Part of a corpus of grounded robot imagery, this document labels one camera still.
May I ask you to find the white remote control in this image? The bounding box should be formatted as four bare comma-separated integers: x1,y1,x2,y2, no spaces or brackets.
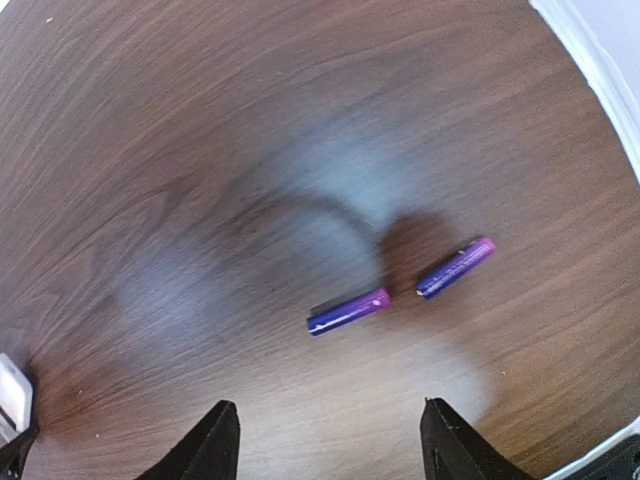
0,353,34,444

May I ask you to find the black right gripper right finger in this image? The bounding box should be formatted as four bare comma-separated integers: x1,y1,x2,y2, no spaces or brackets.
420,398,532,480

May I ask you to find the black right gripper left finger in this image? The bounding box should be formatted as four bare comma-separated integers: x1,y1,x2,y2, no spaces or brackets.
138,400,239,480

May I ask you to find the purple battery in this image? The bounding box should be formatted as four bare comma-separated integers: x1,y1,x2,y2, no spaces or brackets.
307,287,391,336
415,236,496,299

